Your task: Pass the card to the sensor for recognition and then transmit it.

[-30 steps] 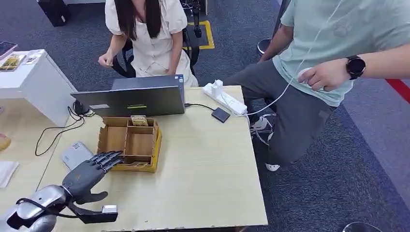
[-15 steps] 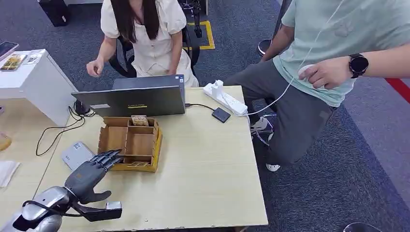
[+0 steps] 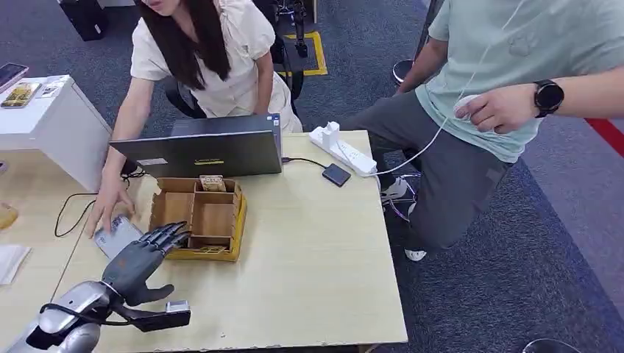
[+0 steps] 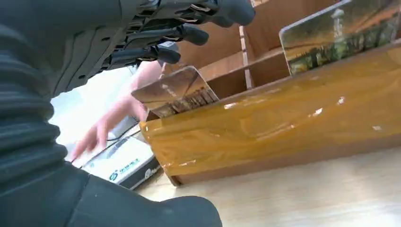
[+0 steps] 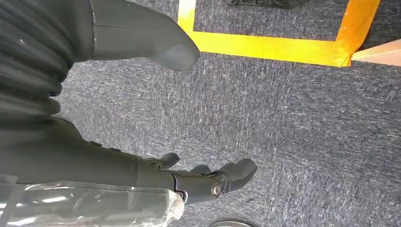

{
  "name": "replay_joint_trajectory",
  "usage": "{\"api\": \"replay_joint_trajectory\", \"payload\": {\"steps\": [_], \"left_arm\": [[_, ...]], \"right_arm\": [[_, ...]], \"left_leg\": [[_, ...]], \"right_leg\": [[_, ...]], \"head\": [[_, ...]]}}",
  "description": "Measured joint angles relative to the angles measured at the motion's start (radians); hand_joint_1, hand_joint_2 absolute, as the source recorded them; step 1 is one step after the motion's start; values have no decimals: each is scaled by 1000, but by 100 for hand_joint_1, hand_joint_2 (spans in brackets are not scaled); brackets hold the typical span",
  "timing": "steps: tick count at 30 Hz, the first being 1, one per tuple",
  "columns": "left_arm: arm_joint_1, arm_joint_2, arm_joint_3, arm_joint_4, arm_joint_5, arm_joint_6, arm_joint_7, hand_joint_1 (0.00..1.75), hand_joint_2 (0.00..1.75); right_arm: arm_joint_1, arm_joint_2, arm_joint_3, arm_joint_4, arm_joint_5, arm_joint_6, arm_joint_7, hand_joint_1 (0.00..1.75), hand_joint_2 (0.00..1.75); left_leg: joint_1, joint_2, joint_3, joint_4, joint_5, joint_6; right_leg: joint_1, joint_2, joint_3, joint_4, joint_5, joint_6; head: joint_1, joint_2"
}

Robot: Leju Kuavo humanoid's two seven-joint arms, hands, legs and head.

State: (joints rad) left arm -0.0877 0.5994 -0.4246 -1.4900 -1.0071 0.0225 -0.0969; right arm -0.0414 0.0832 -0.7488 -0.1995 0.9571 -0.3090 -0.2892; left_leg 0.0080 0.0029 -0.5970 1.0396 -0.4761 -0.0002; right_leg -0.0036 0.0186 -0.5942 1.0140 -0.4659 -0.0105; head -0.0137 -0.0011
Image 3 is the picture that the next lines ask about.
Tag person's right hand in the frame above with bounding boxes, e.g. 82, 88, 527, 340
86, 176, 137, 240

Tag person's left hand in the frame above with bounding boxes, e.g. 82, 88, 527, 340
454, 82, 540, 135

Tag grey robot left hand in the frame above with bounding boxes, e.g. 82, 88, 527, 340
101, 221, 192, 308

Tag white printed photo card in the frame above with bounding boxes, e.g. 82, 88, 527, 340
93, 215, 145, 260

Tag white round device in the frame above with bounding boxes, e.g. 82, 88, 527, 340
453, 94, 482, 121

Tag black smartwatch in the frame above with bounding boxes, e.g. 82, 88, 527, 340
533, 79, 566, 119

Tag person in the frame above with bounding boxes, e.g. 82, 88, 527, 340
341, 0, 624, 263
85, 0, 304, 240

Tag white cabinet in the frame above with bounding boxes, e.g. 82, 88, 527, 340
0, 74, 114, 193

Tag wooden card box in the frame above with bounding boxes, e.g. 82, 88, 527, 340
148, 176, 249, 263

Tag dark grey laptop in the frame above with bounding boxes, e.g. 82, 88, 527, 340
108, 113, 285, 179

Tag brown printed card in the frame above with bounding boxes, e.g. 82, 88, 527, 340
199, 174, 228, 193

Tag yellow translucent object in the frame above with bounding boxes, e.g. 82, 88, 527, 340
0, 202, 20, 232

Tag red floor tape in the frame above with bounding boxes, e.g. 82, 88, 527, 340
584, 117, 624, 160

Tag white paper sheet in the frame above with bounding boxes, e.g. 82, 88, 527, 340
0, 243, 32, 287

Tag small white cards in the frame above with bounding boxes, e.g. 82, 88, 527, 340
35, 74, 72, 99

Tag gold smartphone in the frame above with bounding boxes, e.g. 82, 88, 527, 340
0, 82, 44, 110

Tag dark smartphone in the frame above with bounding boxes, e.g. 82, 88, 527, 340
0, 62, 30, 94

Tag white power strip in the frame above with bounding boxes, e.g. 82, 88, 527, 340
308, 125, 379, 178

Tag white charger plug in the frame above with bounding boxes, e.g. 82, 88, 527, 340
322, 121, 341, 150

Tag black box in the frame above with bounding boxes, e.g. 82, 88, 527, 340
57, 0, 110, 43

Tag small black box device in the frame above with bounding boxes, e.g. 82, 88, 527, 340
322, 163, 352, 188

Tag black equipment stand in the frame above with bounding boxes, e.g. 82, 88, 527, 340
269, 0, 319, 60

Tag long black cable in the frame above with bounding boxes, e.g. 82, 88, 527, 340
53, 191, 99, 239

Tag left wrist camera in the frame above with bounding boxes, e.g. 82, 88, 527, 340
114, 299, 193, 334

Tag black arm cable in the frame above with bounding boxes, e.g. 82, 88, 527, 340
38, 302, 133, 328

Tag white cable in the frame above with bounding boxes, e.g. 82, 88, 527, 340
368, 0, 528, 178

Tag short black cable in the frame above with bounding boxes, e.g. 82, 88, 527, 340
281, 156, 328, 171

